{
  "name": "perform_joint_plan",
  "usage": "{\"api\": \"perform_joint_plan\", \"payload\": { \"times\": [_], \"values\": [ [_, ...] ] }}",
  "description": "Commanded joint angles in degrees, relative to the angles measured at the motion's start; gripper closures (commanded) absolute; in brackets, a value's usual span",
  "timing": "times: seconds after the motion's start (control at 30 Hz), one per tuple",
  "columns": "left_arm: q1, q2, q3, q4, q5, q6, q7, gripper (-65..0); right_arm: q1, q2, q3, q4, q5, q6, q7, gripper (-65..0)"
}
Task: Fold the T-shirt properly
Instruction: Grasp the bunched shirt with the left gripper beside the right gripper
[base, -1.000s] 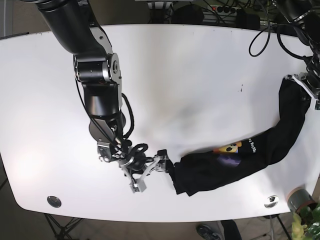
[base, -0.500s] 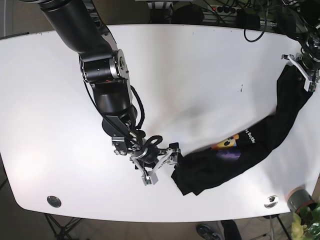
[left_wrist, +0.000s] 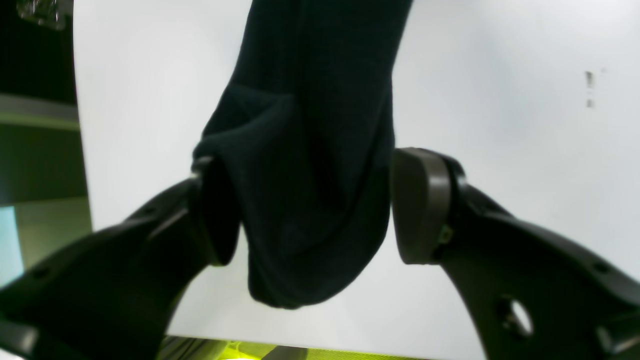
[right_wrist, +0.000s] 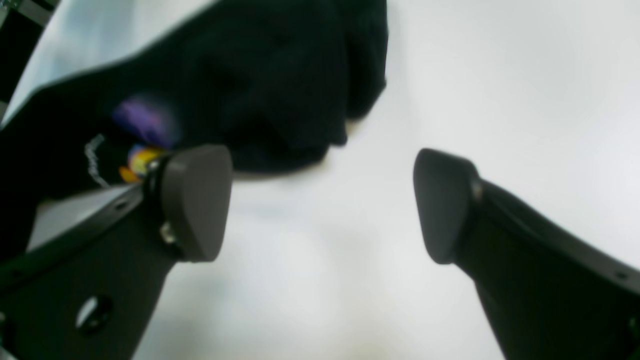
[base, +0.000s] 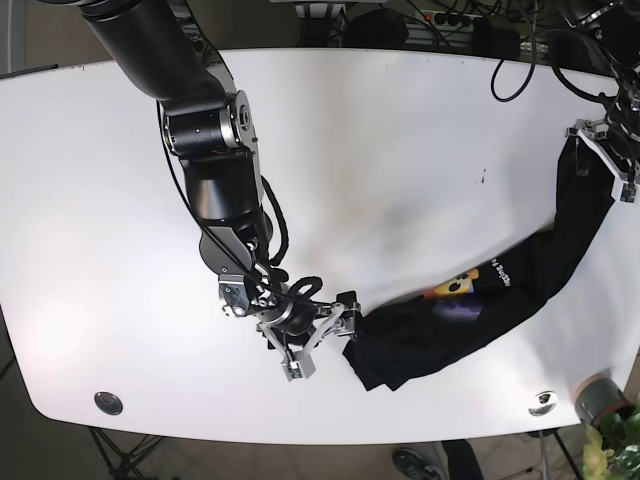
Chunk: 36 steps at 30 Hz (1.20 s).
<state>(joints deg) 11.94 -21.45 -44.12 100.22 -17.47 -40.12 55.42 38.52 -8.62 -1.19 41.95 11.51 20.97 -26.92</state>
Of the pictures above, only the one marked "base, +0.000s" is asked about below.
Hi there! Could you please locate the left silver table grommet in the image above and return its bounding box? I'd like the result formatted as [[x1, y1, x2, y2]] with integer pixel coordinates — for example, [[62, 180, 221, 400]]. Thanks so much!
[[94, 391, 123, 416]]

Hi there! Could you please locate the black printed T-shirt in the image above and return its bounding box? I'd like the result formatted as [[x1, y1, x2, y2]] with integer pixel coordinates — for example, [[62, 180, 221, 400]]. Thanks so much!
[[343, 138, 614, 391]]

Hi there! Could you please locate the right silver table grommet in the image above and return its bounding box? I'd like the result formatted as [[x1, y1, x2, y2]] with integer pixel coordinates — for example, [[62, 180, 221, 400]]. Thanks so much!
[[528, 390, 558, 417]]

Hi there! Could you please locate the silver table grommet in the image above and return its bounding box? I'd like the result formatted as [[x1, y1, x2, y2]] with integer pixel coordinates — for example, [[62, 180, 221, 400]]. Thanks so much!
[[528, 390, 558, 417], [94, 391, 123, 416]]

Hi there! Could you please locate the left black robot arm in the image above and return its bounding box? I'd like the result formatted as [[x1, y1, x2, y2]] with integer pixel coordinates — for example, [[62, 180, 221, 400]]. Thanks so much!
[[546, 1, 639, 204]]

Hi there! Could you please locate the green potted plant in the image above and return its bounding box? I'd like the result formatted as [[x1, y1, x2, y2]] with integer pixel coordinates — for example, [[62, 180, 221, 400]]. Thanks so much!
[[583, 407, 639, 480]]

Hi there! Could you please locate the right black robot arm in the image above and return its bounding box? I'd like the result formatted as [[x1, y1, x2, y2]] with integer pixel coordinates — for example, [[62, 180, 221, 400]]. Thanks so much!
[[79, 1, 361, 380]]

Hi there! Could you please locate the grey plant pot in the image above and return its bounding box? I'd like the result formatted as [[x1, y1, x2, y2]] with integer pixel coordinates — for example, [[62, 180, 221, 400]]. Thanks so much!
[[572, 374, 635, 427]]

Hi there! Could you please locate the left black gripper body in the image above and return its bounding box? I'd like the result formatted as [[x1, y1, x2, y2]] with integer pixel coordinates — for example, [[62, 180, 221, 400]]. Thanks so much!
[[565, 115, 639, 205]]

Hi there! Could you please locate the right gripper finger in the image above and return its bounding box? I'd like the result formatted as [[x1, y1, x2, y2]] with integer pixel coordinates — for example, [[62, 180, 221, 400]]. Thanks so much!
[[338, 306, 363, 341]]

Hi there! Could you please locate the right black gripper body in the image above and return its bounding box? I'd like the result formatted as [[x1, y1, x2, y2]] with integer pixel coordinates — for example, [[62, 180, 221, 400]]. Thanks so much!
[[257, 292, 361, 382]]

